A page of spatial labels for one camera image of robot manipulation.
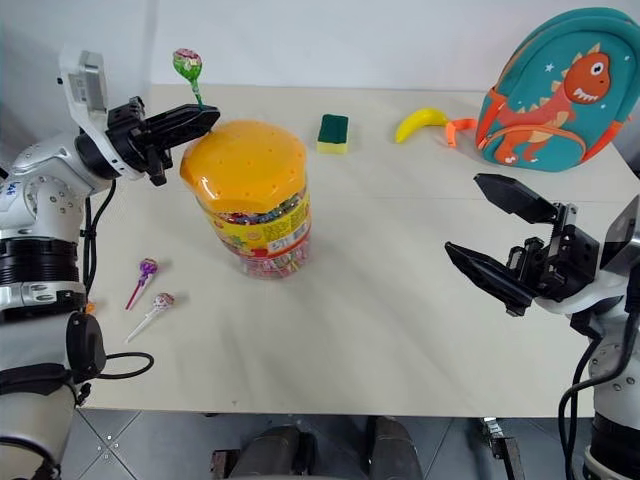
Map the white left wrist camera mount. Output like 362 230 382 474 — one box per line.
57 48 147 182

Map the lollipop jar with orange lid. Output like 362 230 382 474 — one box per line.
179 119 314 280

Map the pink white wrapped lollipop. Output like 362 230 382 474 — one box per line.
125 292 177 344

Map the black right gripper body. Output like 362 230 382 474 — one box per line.
505 201 601 302

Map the teal dinosaur backpack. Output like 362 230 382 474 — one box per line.
444 8 639 174

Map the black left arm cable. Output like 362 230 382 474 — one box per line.
74 351 155 407
81 178 118 304

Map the purple wrapped lollipop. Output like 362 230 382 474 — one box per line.
124 257 161 312

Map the yellow toy banana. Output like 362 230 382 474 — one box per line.
395 107 450 146

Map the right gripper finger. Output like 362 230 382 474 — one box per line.
444 241 536 318
473 172 559 225

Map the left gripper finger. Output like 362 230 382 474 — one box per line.
148 116 222 151
144 103 222 133

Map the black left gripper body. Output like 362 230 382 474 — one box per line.
106 96 174 188

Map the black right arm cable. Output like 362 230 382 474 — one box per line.
557 338 609 480

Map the dark rounded shape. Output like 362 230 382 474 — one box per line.
365 415 426 480
231 424 314 480

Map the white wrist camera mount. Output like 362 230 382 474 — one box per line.
534 193 640 318
57 48 147 182

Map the metal table leg bracket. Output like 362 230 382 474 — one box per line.
480 415 519 480

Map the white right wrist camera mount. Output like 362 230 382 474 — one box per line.
534 193 640 318

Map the green lollipop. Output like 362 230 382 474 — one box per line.
171 47 206 109

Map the green and yellow sponge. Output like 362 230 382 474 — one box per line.
315 113 350 155

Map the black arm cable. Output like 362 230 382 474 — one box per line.
557 338 609 480
81 178 118 304
74 351 155 407

